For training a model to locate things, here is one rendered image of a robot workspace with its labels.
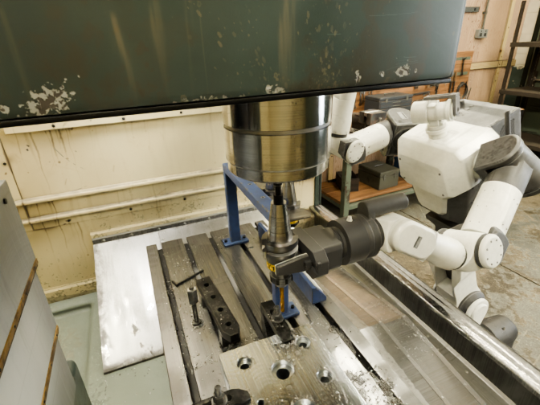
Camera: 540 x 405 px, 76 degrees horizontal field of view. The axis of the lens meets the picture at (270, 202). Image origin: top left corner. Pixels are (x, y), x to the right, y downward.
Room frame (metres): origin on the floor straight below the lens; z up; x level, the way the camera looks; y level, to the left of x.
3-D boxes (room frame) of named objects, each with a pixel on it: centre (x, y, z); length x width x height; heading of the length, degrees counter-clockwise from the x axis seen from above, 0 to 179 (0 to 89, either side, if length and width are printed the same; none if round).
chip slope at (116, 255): (1.12, 0.22, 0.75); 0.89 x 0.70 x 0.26; 112
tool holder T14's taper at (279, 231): (0.52, -0.01, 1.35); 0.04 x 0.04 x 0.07
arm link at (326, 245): (0.55, -0.11, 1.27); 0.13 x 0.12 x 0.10; 22
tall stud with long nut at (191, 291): (0.75, 0.22, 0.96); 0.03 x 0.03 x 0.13
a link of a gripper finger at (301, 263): (0.49, -0.04, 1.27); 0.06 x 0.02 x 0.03; 112
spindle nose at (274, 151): (0.52, -0.02, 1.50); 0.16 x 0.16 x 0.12
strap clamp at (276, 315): (0.65, 0.00, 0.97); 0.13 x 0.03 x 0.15; 22
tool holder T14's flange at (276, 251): (0.52, -0.01, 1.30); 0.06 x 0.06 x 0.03
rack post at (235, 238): (1.19, 0.14, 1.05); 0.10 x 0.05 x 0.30; 112
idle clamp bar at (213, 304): (0.76, 0.16, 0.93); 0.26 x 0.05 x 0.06; 27
